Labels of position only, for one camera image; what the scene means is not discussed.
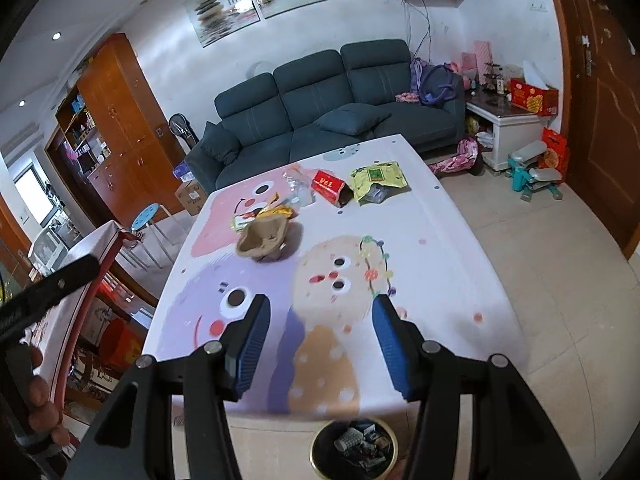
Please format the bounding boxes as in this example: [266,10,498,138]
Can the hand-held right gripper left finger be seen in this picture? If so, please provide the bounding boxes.
[65,294,271,480]

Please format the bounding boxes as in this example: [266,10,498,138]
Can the cardboard box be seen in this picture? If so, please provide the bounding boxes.
[174,180,208,217]

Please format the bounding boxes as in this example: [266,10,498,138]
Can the red gift bag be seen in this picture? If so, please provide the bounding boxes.
[540,127,570,173]

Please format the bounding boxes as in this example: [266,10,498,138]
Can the dark teal sofa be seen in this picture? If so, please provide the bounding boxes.
[185,39,467,192]

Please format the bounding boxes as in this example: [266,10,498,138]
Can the window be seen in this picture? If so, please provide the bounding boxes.
[14,165,56,228]

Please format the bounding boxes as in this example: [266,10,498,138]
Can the clear plastic bottle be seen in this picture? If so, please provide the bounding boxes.
[284,167,318,207]

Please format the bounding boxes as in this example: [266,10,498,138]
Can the brown cardboard tray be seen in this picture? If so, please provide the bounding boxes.
[236,215,296,263]

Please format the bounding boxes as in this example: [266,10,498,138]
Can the black floor fan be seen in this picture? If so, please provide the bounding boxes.
[168,114,198,151]

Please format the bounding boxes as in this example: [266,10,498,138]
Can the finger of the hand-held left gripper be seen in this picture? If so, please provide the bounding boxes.
[10,254,101,323]

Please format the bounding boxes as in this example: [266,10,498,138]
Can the red carton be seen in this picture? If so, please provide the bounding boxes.
[311,170,356,209]

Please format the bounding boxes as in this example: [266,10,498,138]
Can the printed cartoon tablecloth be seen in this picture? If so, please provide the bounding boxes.
[141,134,531,416]

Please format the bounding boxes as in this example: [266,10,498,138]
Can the blue round stool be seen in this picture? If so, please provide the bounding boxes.
[120,203,183,271]

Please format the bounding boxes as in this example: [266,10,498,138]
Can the pink patterned bag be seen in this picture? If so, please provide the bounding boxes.
[427,137,483,176]

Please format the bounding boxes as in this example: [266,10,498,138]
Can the yellow green foil bag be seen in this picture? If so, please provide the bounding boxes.
[349,161,412,206]

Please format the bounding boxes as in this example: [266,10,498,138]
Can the red gift box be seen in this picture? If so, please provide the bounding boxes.
[510,77,559,116]

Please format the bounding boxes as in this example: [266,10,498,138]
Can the white side cabinet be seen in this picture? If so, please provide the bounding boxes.
[465,95,561,171]

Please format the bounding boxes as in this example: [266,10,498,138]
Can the orange yellow wrapper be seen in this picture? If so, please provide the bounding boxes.
[231,195,296,233]

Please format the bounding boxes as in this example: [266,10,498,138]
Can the wooden cabinet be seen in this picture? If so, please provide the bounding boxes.
[45,33,201,226]

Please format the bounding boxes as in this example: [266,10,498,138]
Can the hanging black cables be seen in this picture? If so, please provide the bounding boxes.
[400,0,433,61]

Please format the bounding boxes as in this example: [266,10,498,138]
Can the dark teal flat cushion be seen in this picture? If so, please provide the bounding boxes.
[314,103,392,137]

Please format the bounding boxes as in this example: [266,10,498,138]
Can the stacked stones wall picture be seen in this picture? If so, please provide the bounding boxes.
[182,0,262,48]

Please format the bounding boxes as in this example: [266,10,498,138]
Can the pink box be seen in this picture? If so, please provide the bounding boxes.
[472,40,493,73]

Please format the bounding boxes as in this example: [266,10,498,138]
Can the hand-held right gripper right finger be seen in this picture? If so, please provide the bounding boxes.
[372,294,581,480]

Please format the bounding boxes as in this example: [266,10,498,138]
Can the teal stepper machine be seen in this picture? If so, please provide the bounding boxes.
[507,141,563,202]

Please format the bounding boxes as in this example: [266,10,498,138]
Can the white appliance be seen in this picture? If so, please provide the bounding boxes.
[27,232,68,273]

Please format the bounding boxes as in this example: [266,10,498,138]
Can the purple backpack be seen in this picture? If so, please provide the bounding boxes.
[410,58,463,106]

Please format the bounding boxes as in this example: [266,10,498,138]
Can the dark teal square cushion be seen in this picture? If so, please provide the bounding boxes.
[199,121,242,166]

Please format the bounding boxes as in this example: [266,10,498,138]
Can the black bin with gold rim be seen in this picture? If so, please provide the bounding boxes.
[310,417,399,480]

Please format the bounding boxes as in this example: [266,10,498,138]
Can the person's left hand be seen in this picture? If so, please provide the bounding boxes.
[27,347,71,448]

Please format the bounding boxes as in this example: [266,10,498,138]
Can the wooden door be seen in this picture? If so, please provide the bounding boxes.
[540,0,640,261]

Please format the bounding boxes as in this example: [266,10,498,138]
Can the side table with white cloth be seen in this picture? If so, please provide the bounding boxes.
[20,220,161,411]

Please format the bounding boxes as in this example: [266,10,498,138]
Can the orange bucket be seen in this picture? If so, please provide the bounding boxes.
[100,317,151,371]

